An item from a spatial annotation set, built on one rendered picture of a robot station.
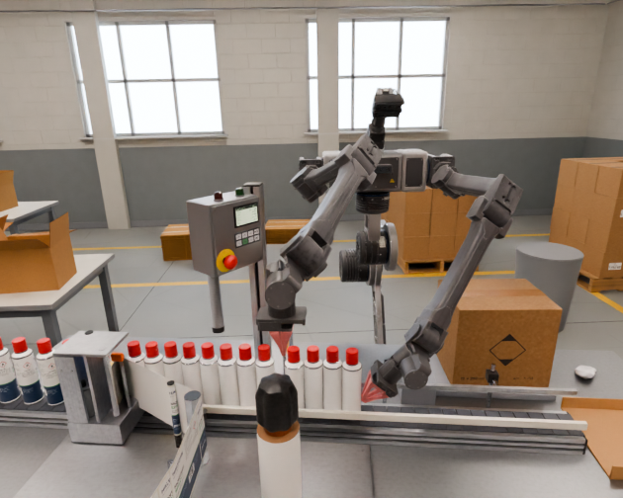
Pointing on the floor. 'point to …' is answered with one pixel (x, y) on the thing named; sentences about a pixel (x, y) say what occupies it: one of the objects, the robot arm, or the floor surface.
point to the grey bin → (550, 271)
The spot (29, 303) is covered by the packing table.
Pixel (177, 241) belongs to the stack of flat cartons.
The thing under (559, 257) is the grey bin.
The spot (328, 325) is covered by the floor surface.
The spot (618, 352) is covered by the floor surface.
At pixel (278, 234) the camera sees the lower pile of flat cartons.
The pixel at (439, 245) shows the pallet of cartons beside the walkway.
